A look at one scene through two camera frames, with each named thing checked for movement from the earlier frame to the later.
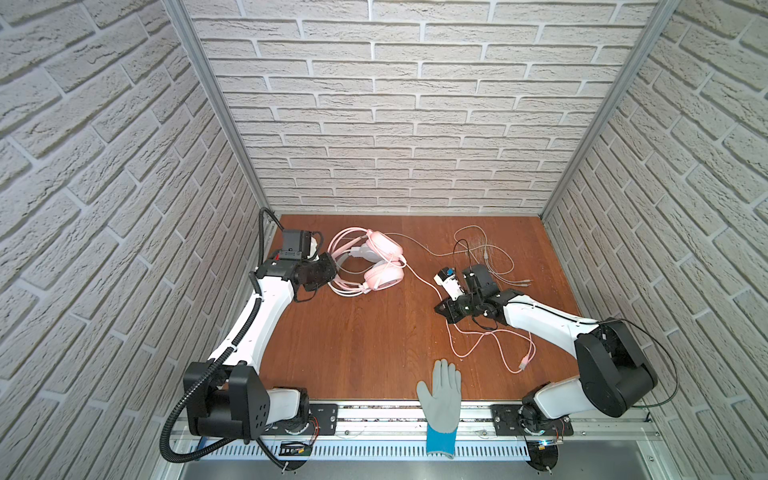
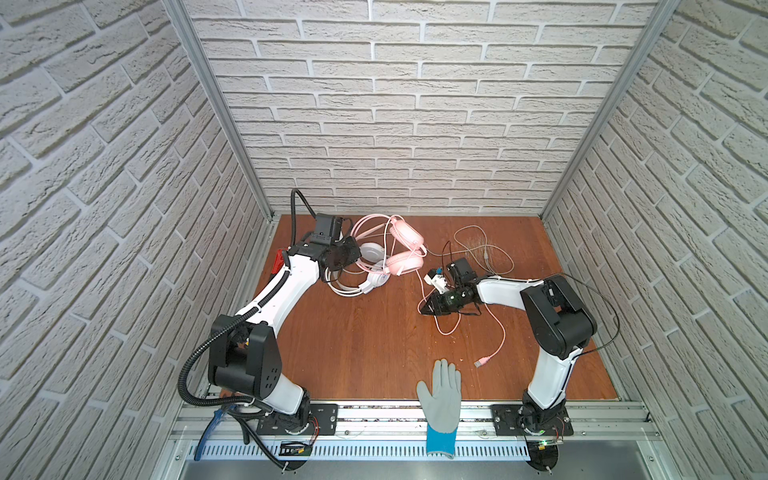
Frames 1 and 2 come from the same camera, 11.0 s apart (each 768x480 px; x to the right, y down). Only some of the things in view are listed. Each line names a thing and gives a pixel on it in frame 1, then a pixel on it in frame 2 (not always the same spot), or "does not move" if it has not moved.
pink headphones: [380, 252] → [408, 243]
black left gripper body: [325, 269] → [349, 250]
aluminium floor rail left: [266, 234] does not move
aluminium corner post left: [242, 132] does not move
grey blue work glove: [441, 405] does not move
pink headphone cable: [493, 332] → [481, 363]
